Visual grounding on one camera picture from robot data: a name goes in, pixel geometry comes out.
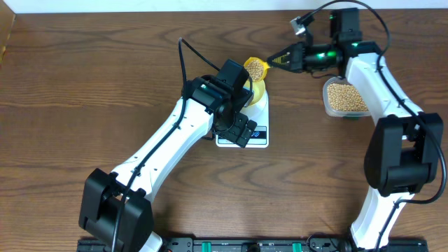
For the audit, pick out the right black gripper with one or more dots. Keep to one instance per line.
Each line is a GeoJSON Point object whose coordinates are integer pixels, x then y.
{"type": "Point", "coordinates": [296, 58]}

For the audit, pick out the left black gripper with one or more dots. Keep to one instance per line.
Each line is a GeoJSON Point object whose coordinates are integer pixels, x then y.
{"type": "Point", "coordinates": [234, 134]}

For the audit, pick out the yellow measuring scoop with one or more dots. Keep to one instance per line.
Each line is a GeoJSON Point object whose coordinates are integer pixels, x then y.
{"type": "Point", "coordinates": [256, 68]}

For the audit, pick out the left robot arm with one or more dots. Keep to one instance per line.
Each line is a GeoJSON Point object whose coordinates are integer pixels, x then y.
{"type": "Point", "coordinates": [116, 207]}

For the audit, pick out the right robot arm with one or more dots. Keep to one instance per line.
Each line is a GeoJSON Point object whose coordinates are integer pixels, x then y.
{"type": "Point", "coordinates": [404, 153]}

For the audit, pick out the yellow bowl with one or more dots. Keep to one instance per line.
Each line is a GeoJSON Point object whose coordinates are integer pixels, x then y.
{"type": "Point", "coordinates": [258, 90]}

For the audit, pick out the white digital kitchen scale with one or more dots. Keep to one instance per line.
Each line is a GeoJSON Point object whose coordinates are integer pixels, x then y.
{"type": "Point", "coordinates": [260, 115]}

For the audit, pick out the soybeans pile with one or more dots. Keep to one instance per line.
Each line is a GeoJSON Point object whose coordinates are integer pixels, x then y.
{"type": "Point", "coordinates": [343, 97]}

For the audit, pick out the clear plastic container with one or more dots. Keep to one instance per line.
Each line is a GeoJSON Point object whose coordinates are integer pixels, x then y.
{"type": "Point", "coordinates": [342, 114]}

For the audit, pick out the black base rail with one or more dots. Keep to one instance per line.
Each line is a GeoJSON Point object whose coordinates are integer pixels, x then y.
{"type": "Point", "coordinates": [320, 244]}

